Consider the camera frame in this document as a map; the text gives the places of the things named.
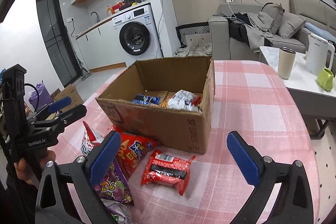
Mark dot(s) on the red cone chips bag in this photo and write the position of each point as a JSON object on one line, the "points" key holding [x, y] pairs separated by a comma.
{"points": [[132, 150]]}

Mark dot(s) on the grey cushion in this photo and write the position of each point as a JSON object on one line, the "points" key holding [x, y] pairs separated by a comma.
{"points": [[290, 24], [276, 12]]}

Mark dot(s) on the black patterned chair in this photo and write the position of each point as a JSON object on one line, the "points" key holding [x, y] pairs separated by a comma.
{"points": [[191, 29]]}

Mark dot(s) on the black glass door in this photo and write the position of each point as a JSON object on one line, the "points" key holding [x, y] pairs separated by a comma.
{"points": [[57, 42]]}

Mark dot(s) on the white kitchen counter cabinets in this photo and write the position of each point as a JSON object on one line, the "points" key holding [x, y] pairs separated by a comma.
{"points": [[100, 47]]}

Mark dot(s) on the beige cloth on floor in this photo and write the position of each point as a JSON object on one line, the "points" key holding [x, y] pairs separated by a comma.
{"points": [[205, 50]]}

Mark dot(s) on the beige tumbler cup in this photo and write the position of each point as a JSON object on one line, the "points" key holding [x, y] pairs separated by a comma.
{"points": [[285, 62]]}

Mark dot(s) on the white washing machine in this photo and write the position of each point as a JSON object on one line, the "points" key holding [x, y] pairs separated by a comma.
{"points": [[137, 34]]}

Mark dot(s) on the person's left hand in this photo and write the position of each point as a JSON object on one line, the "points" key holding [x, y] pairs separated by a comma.
{"points": [[24, 171]]}

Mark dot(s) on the grey sofa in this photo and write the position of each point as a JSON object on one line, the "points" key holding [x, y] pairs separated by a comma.
{"points": [[320, 19]]}

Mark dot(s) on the pink plaid tablecloth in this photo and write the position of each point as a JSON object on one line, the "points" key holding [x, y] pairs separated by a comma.
{"points": [[250, 98]]}

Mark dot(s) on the purple candy bag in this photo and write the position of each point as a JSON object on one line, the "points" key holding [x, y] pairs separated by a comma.
{"points": [[114, 186]]}

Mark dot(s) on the dark clothes on sofa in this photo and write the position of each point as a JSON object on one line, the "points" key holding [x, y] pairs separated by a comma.
{"points": [[252, 29]]}

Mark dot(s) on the white marble coffee table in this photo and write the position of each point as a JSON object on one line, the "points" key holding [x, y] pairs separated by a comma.
{"points": [[311, 100]]}

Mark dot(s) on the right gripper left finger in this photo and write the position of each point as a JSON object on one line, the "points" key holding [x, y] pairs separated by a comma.
{"points": [[84, 173]]}

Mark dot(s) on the brown cardboard SF box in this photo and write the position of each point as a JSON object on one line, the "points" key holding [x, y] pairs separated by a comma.
{"points": [[178, 129]]}

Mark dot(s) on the purple plastic bag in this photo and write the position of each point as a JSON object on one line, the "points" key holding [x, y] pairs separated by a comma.
{"points": [[40, 96]]}

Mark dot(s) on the red black snack pack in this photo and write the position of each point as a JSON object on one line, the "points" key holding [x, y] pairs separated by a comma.
{"points": [[167, 170]]}

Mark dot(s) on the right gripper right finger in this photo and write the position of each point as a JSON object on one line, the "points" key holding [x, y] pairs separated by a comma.
{"points": [[264, 173]]}

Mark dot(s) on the cardboard box on floor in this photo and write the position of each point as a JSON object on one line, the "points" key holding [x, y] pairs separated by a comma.
{"points": [[71, 92]]}

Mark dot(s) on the red white balloon glue bag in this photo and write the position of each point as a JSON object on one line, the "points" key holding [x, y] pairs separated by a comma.
{"points": [[184, 100]]}

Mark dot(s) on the white electric kettle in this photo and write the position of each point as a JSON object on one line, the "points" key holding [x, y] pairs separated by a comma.
{"points": [[320, 54]]}

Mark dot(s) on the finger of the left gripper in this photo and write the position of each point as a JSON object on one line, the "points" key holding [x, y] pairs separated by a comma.
{"points": [[59, 105]]}

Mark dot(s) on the blue snack pack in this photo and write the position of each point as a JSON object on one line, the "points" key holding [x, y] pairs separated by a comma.
{"points": [[146, 100]]}

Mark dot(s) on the green ceramic mug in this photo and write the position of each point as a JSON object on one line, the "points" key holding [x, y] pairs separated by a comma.
{"points": [[325, 79]]}

